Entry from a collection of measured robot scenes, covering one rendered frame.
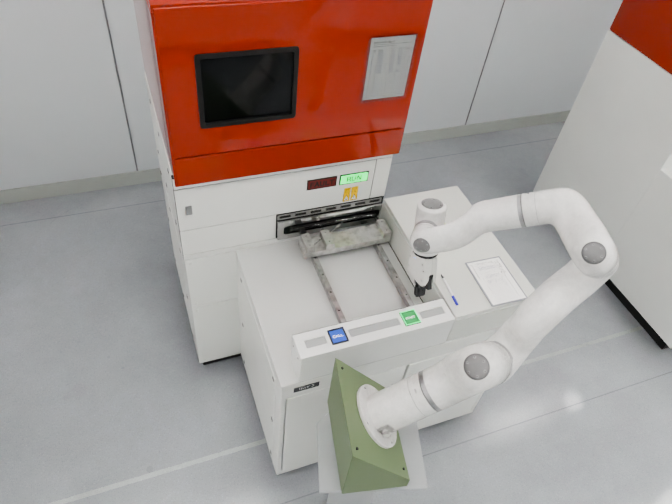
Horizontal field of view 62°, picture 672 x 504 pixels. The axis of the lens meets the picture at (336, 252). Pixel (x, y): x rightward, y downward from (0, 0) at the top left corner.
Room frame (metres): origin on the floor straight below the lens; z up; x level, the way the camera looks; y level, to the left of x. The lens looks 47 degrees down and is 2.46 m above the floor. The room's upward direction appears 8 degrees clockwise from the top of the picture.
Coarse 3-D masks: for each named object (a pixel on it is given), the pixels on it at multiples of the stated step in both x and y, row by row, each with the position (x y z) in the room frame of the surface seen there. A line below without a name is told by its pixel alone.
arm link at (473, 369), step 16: (464, 352) 0.83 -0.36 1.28; (480, 352) 0.82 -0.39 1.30; (496, 352) 0.83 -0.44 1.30; (432, 368) 0.85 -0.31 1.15; (448, 368) 0.82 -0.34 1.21; (464, 368) 0.79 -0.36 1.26; (480, 368) 0.78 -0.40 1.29; (496, 368) 0.79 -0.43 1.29; (432, 384) 0.80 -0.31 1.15; (448, 384) 0.79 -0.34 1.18; (464, 384) 0.77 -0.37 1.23; (480, 384) 0.76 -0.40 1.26; (496, 384) 0.77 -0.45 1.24; (432, 400) 0.77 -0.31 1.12; (448, 400) 0.77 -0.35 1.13
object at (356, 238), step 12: (360, 228) 1.64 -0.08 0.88; (372, 228) 1.65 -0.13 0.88; (300, 240) 1.52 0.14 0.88; (312, 240) 1.53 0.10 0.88; (336, 240) 1.55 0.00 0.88; (348, 240) 1.56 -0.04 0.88; (360, 240) 1.57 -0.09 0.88; (372, 240) 1.58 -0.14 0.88; (384, 240) 1.60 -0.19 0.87; (324, 252) 1.49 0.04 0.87
